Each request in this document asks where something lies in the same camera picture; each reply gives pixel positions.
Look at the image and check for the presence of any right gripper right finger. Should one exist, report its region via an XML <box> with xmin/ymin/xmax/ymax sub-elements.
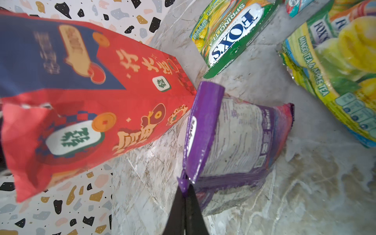
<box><xmin>186</xmin><ymin>185</ymin><xmax>209</xmax><ymax>235</ymax></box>

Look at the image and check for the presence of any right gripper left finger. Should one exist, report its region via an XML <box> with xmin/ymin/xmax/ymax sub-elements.
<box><xmin>162</xmin><ymin>187</ymin><xmax>187</xmax><ymax>235</ymax></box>

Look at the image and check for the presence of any purple snack packet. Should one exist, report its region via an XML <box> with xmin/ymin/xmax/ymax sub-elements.
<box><xmin>178</xmin><ymin>81</ymin><xmax>294</xmax><ymax>216</ymax></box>

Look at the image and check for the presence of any red paper gift bag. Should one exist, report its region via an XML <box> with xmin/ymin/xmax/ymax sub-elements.
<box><xmin>1</xmin><ymin>10</ymin><xmax>196</xmax><ymax>203</ymax></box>

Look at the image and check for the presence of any yellow green snack packet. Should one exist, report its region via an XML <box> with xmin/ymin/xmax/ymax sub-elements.
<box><xmin>280</xmin><ymin>1</ymin><xmax>376</xmax><ymax>148</ymax></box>

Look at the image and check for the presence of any teal snack packet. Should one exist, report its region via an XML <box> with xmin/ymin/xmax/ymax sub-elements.
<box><xmin>284</xmin><ymin>0</ymin><xmax>313</xmax><ymax>18</ymax></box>

